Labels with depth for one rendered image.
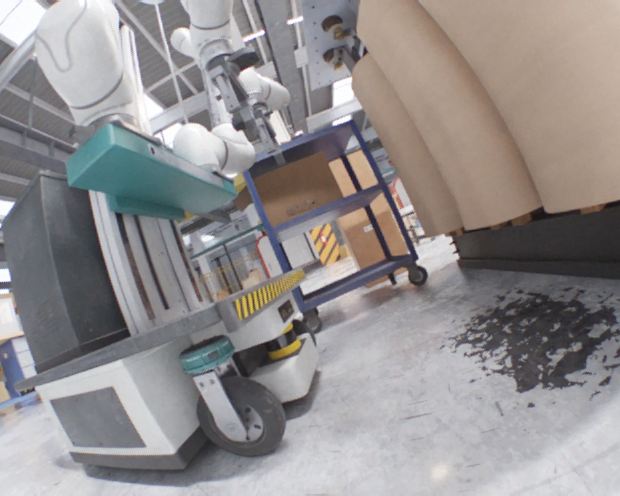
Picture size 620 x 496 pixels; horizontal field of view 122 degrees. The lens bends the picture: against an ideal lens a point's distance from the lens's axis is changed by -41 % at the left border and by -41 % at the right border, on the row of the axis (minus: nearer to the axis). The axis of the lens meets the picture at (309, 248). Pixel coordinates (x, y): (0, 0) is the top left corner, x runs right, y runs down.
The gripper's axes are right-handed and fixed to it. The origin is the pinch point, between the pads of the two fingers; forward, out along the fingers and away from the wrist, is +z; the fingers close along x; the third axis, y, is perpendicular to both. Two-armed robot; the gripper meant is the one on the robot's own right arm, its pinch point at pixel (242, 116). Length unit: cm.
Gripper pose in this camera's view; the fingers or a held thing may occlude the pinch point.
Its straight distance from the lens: 67.5
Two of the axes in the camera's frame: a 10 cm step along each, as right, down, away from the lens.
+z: 4.0, 9.2, -0.5
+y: -9.1, 4.0, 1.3
